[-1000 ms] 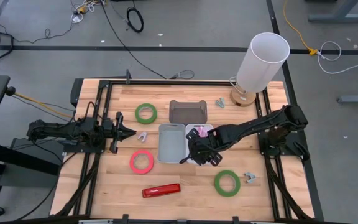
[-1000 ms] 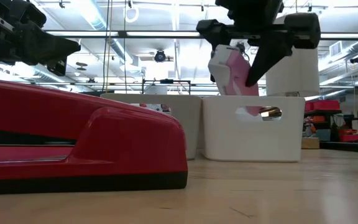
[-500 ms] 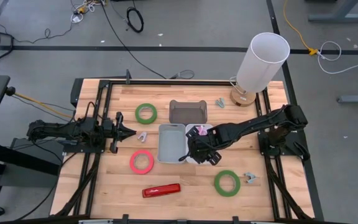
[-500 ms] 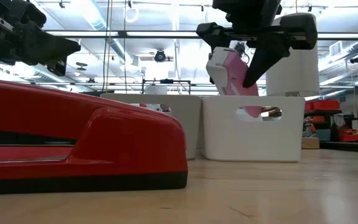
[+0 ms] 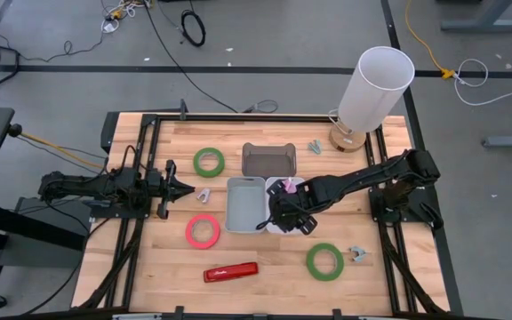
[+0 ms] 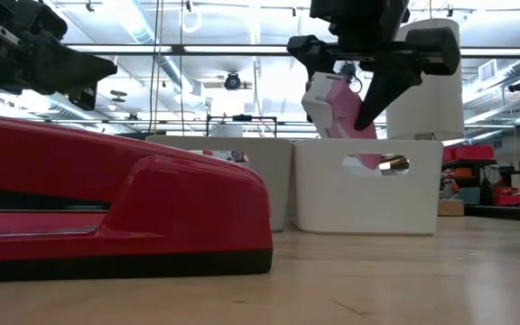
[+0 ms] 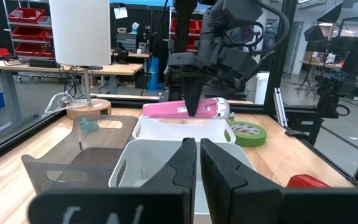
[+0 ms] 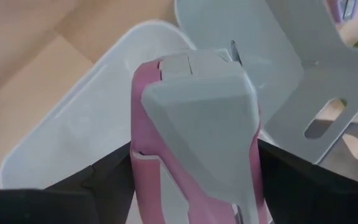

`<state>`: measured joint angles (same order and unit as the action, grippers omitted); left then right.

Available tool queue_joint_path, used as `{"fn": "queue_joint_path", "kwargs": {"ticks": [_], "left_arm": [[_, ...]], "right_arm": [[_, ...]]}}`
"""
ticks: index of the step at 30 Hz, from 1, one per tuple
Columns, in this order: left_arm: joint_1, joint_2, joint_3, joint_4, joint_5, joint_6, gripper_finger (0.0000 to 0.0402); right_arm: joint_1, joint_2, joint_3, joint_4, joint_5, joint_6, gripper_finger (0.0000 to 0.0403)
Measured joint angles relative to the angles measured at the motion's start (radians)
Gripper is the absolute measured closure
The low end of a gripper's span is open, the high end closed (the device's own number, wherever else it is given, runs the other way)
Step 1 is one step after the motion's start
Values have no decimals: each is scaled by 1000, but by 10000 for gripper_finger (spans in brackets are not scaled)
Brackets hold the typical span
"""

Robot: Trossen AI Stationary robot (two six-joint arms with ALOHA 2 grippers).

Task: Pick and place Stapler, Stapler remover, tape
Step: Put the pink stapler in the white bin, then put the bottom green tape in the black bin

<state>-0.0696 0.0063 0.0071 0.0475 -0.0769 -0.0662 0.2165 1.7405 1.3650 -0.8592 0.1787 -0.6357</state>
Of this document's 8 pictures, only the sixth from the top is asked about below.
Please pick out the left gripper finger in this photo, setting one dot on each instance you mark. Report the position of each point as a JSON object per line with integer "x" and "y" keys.
{"x": 70, "y": 67}

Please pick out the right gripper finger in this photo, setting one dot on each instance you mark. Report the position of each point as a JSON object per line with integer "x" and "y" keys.
{"x": 386, "y": 86}
{"x": 316, "y": 65}

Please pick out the red stapler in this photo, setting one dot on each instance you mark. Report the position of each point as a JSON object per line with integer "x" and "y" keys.
{"x": 106, "y": 203}

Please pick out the black ceiling spotlight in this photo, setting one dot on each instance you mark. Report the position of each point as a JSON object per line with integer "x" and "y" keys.
{"x": 232, "y": 81}
{"x": 348, "y": 70}

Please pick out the white shade table lamp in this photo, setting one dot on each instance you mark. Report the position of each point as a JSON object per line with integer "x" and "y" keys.
{"x": 436, "y": 108}

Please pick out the black ceiling disc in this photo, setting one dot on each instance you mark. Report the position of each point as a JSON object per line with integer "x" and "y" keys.
{"x": 118, "y": 94}

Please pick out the white air vent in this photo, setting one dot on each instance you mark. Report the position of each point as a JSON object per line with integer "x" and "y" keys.
{"x": 488, "y": 70}

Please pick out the red storage bin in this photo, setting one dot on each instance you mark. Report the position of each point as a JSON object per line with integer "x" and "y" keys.
{"x": 470, "y": 152}
{"x": 515, "y": 201}

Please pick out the white plastic bin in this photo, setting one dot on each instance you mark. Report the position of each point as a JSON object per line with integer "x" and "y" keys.
{"x": 323, "y": 203}

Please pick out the grey plastic bin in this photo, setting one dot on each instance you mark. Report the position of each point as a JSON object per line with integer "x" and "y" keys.
{"x": 264, "y": 189}

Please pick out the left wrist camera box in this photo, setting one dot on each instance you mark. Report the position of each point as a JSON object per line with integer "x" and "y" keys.
{"x": 39, "y": 18}

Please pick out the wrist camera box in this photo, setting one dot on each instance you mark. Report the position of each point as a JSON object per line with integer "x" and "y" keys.
{"x": 359, "y": 18}
{"x": 39, "y": 18}

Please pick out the silver ventilation duct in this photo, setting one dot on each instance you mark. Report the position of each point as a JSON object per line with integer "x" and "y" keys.
{"x": 25, "y": 108}
{"x": 142, "y": 31}

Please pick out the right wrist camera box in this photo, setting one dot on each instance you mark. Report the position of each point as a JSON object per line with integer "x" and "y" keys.
{"x": 359, "y": 18}

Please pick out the black wall camera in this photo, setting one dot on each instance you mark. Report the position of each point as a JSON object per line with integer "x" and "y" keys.
{"x": 519, "y": 86}

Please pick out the black distant frame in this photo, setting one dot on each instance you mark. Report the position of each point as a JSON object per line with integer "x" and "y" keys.
{"x": 242, "y": 117}

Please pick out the black aluminium frame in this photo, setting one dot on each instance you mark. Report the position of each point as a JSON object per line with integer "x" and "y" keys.
{"x": 177, "y": 49}

